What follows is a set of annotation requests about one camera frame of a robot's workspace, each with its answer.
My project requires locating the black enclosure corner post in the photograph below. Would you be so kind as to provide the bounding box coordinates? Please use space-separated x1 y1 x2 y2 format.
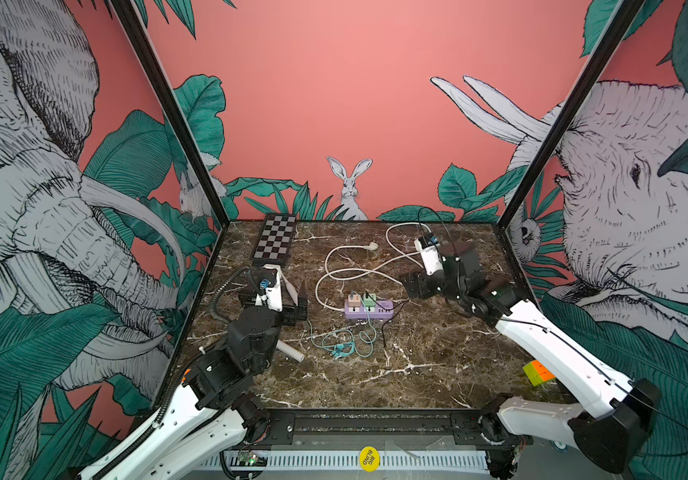
497 0 645 230
110 0 231 231

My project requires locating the colourful Rubik's cube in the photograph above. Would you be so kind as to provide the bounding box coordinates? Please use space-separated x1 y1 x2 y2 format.
523 360 556 387

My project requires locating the black white chessboard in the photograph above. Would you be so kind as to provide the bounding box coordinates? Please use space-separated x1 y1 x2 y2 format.
251 213 297 266

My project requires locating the purple power strip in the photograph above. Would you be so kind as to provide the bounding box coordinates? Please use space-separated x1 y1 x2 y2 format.
344 300 396 321

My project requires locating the black thin cable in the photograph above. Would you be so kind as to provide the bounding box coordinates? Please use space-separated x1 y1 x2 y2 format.
376 299 408 350

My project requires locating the black enclosure corner post left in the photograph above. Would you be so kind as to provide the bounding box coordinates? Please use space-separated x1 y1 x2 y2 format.
110 0 231 231

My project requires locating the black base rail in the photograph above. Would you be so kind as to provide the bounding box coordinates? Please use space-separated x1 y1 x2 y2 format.
252 408 563 451

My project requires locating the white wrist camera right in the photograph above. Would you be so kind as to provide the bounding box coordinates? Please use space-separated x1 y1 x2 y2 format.
414 233 443 276

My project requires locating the yellow round sticker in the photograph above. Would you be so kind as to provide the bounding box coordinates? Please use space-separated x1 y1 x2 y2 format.
359 446 381 472

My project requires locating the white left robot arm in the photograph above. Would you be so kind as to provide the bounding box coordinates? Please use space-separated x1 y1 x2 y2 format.
69 264 308 479

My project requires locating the white electric toothbrush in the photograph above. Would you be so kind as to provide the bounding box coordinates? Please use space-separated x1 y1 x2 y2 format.
280 271 298 305
277 340 305 363

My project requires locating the white slotted cable duct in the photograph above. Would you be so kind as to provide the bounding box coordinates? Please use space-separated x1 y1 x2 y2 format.
200 450 489 474

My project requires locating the green cube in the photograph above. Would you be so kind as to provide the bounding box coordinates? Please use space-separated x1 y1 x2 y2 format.
362 292 378 308

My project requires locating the white power strip cable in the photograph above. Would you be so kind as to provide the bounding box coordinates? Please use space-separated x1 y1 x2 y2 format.
315 221 435 312

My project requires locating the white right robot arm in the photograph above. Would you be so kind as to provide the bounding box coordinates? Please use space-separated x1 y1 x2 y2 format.
401 234 662 479

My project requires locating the black enclosure corner post right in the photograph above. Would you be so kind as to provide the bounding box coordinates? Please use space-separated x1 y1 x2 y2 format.
497 0 645 230

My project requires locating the pink USB charger cube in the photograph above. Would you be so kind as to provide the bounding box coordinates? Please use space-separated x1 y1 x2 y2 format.
347 292 362 308

